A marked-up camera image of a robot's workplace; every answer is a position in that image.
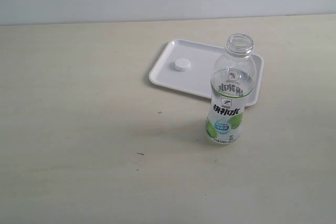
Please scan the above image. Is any clear plastic water bottle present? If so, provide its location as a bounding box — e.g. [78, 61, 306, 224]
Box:
[205, 34, 256, 145]

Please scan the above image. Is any white bottle cap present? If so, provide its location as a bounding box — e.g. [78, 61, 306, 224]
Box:
[174, 58, 191, 71]

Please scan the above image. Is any white rectangular tray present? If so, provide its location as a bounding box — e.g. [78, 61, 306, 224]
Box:
[149, 38, 265, 108]

